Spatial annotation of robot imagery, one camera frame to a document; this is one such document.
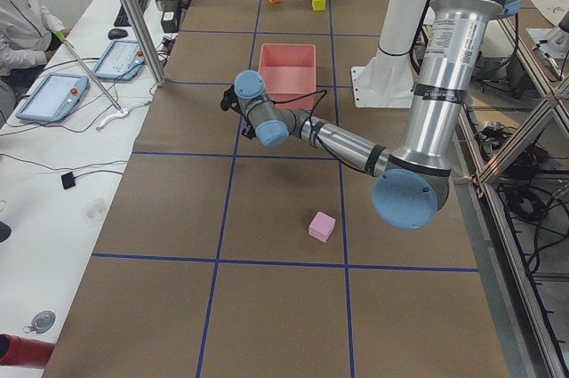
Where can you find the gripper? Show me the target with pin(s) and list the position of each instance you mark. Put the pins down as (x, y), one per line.
(247, 130)

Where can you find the pink block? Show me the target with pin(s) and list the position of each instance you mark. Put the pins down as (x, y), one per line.
(322, 226)

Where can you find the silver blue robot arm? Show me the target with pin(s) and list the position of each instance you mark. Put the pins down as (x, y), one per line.
(411, 181)

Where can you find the pink plastic bin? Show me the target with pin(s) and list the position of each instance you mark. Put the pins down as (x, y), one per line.
(289, 74)

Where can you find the far blue teach pendant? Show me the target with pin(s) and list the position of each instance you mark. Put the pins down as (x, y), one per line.
(121, 61)

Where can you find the blue teach pendant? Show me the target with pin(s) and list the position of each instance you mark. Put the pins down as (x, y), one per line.
(121, 61)
(54, 98)

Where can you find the black box with label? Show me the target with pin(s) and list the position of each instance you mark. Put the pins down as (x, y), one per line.
(173, 13)

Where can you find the yellow block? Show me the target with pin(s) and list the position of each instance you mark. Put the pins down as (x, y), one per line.
(318, 5)

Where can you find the black computer mouse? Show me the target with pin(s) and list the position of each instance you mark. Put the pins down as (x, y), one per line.
(117, 33)

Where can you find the small black square device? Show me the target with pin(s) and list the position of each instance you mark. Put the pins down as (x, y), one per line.
(68, 180)

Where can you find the near blue teach pendant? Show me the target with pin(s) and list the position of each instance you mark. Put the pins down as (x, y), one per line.
(54, 98)

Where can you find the person in white shirt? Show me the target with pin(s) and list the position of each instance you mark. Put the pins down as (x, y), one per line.
(30, 36)

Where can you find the grey round tape roll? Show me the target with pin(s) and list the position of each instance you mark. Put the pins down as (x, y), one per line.
(42, 322)

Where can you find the red cylinder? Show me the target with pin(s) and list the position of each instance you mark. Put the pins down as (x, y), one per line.
(25, 352)

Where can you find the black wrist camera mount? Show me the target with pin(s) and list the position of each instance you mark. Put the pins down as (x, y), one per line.
(230, 101)

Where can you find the white handled reach tool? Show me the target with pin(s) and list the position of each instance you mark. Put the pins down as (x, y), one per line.
(120, 112)

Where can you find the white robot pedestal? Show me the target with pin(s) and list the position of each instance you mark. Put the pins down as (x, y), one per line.
(387, 79)

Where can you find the aluminium frame post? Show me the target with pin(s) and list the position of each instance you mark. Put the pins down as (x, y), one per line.
(140, 29)

